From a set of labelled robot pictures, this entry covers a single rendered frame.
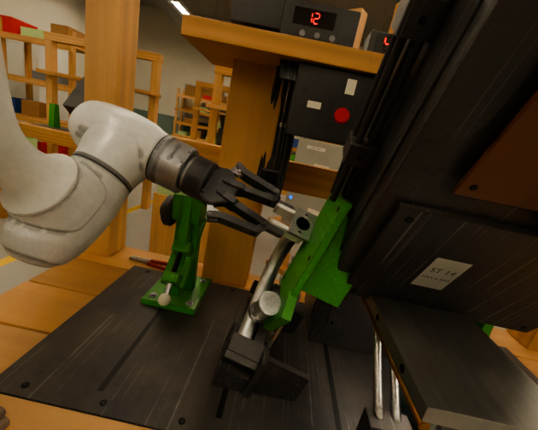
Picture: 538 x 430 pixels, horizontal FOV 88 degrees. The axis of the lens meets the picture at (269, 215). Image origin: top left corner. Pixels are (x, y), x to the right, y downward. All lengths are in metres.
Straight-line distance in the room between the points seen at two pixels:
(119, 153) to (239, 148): 0.36
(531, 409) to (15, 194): 0.62
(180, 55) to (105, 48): 10.72
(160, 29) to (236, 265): 11.50
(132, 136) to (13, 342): 0.45
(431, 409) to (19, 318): 0.74
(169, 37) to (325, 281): 11.65
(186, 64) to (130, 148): 11.00
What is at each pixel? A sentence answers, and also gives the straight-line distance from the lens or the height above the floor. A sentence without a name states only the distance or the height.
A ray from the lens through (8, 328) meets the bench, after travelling 0.78.
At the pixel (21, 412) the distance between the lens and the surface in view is 0.60.
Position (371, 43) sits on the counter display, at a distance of 0.73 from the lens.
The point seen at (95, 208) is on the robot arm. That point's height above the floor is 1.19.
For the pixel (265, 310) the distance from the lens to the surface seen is 0.46.
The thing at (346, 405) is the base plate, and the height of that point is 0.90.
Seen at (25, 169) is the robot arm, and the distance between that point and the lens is 0.45.
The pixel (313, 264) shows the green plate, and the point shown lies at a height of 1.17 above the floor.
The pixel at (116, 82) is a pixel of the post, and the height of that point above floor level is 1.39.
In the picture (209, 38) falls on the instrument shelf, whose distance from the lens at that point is 0.70.
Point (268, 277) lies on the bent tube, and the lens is 0.59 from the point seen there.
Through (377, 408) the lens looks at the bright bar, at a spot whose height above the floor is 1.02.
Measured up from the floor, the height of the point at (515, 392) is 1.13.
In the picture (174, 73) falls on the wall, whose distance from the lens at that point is 11.60.
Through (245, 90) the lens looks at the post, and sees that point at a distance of 0.78.
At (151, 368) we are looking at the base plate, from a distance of 0.61.
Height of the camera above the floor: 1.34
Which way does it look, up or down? 16 degrees down
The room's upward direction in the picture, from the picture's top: 12 degrees clockwise
